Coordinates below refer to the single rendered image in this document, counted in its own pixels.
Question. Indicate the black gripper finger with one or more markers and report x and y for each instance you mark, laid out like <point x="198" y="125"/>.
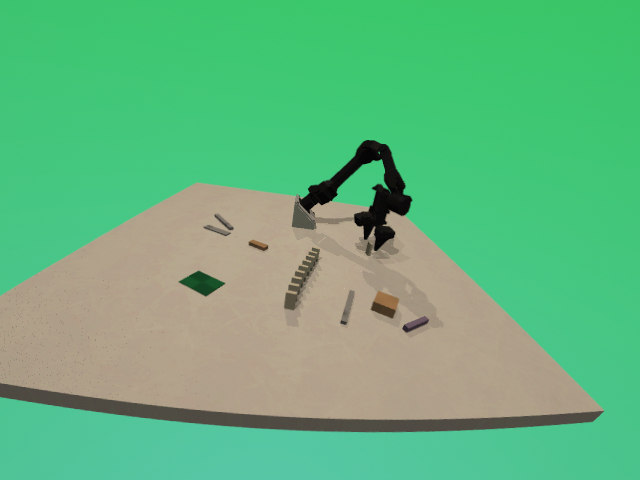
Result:
<point x="379" y="242"/>
<point x="367" y="231"/>

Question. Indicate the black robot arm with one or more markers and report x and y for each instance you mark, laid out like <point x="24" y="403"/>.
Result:
<point x="395" y="201"/>

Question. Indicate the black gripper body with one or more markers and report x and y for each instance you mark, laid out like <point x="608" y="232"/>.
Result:
<point x="380" y="230"/>

